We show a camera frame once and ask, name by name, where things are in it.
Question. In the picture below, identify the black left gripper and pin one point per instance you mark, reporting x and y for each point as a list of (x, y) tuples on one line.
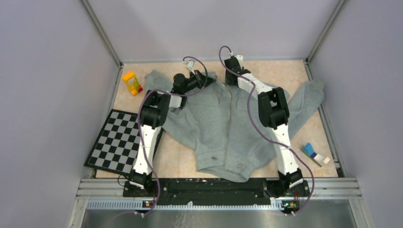
[(202, 80)]

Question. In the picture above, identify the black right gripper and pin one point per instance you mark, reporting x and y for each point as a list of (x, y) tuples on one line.
[(226, 79)]

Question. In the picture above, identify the grey zip-up jacket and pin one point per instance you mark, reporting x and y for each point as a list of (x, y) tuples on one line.
[(221, 124)]

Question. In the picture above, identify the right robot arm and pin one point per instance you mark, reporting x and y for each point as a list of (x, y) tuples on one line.
[(273, 114)]

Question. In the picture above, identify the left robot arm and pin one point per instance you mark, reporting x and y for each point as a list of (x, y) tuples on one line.
[(152, 116)]

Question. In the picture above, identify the blue toy block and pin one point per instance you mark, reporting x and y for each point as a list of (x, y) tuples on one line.
[(308, 150)]

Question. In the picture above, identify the black white checkerboard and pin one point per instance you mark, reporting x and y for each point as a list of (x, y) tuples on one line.
[(117, 145)]

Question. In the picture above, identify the white small card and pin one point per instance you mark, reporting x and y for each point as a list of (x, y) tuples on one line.
[(321, 160)]

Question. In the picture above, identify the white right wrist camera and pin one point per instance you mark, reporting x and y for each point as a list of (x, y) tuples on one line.
[(239, 58)]

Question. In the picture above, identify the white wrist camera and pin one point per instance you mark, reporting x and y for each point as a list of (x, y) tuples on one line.
[(189, 65), (239, 58)]

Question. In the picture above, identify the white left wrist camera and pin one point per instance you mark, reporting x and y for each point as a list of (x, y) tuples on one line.
[(189, 65)]

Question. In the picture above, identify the yellow toy block frame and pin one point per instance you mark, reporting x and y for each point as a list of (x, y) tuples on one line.
[(132, 83)]

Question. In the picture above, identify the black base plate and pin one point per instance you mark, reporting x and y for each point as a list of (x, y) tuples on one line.
[(215, 192)]

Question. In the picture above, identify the aluminium front rail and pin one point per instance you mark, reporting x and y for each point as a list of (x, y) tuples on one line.
[(108, 194)]

